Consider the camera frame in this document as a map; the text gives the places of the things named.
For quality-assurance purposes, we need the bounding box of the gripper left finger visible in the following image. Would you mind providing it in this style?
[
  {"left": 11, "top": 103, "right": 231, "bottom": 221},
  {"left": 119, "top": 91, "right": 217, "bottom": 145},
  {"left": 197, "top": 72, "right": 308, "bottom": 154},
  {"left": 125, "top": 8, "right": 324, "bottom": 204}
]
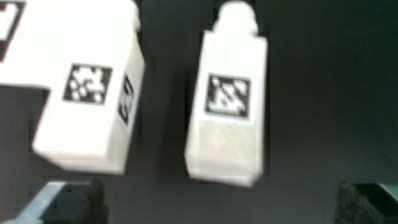
[{"left": 11, "top": 179, "right": 109, "bottom": 224}]

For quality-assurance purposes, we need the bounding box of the white table leg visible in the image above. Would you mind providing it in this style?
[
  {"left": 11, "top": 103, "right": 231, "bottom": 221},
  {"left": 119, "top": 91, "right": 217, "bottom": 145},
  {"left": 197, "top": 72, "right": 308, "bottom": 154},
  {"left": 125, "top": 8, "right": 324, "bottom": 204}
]
[
  {"left": 0, "top": 0, "right": 146, "bottom": 175},
  {"left": 185, "top": 0, "right": 268, "bottom": 187}
]

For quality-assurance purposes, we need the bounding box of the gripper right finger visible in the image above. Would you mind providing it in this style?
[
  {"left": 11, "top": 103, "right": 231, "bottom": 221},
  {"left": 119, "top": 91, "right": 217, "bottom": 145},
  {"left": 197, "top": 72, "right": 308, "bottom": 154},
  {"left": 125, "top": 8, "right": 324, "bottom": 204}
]
[{"left": 334, "top": 181, "right": 398, "bottom": 224}]

